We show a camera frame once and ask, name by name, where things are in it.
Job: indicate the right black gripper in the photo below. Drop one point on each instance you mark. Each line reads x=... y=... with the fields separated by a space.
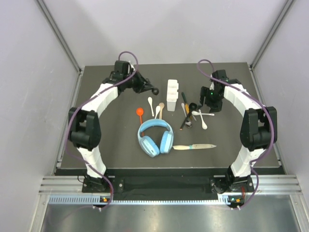
x=215 y=107

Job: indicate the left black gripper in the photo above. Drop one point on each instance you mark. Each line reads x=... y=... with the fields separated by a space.
x=141 y=87

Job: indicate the small white spoon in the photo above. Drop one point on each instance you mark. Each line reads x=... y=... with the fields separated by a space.
x=150 y=101

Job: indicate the beige wooden spoon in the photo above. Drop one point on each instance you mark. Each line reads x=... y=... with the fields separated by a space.
x=161 y=106

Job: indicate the orange plastic spoon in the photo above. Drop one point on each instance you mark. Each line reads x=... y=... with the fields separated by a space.
x=139 y=112

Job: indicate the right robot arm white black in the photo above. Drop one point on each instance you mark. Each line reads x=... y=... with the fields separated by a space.
x=258 y=130

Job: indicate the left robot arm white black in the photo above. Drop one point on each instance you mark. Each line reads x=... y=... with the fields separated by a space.
x=84 y=128

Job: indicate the black ladle spoon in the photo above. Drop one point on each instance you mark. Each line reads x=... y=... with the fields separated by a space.
x=192 y=107

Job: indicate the white spoon horizontal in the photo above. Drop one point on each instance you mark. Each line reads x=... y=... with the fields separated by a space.
x=195 y=113

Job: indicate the white compartment utensil container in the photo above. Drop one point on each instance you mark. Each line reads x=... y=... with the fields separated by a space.
x=172 y=94

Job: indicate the white spoon vertical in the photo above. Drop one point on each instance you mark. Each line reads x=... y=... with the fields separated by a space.
x=204 y=125

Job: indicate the blue over-ear headphones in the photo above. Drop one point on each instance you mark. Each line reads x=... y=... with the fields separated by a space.
x=155 y=137

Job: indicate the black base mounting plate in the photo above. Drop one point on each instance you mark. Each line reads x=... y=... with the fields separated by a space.
x=204 y=183

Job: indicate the knife with beige handle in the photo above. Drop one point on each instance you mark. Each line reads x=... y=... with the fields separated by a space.
x=193 y=147

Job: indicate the aluminium frame rail front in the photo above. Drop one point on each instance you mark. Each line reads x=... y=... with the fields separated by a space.
x=68 y=190

